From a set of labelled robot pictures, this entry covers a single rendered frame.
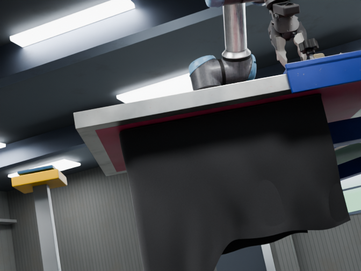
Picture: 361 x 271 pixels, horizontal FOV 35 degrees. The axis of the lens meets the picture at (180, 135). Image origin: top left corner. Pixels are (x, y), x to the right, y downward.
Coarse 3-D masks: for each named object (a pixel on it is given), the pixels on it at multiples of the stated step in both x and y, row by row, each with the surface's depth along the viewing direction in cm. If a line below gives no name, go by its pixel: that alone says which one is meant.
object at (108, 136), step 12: (348, 84) 133; (360, 84) 135; (288, 96) 133; (300, 96) 135; (324, 96) 139; (336, 96) 141; (348, 96) 144; (360, 96) 146; (216, 108) 131; (228, 108) 133; (240, 108) 135; (324, 108) 151; (336, 108) 153; (348, 108) 156; (156, 120) 131; (168, 120) 133; (96, 132) 130; (108, 132) 132; (108, 144) 143
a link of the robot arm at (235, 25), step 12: (228, 12) 219; (240, 12) 218; (228, 24) 221; (240, 24) 221; (228, 36) 224; (240, 36) 223; (228, 48) 226; (240, 48) 225; (228, 60) 227; (240, 60) 226; (252, 60) 229; (228, 72) 227; (240, 72) 228; (252, 72) 229
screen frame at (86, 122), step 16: (256, 80) 128; (272, 80) 128; (176, 96) 127; (192, 96) 127; (208, 96) 127; (224, 96) 127; (240, 96) 127; (256, 96) 128; (272, 96) 130; (80, 112) 126; (96, 112) 126; (112, 112) 126; (128, 112) 126; (144, 112) 126; (160, 112) 126; (176, 112) 128; (80, 128) 125; (96, 128) 127; (96, 144) 141; (96, 160) 157
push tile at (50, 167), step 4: (32, 168) 159; (36, 168) 159; (40, 168) 159; (44, 168) 159; (48, 168) 159; (52, 168) 160; (20, 172) 159; (24, 172) 159; (28, 172) 159; (32, 172) 160; (36, 172) 160
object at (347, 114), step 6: (354, 108) 157; (360, 108) 159; (330, 114) 159; (336, 114) 160; (342, 114) 162; (348, 114) 163; (354, 114) 165; (330, 120) 167; (336, 120) 168; (114, 156) 157; (120, 156) 159; (114, 162) 164; (120, 162) 166; (120, 168) 174
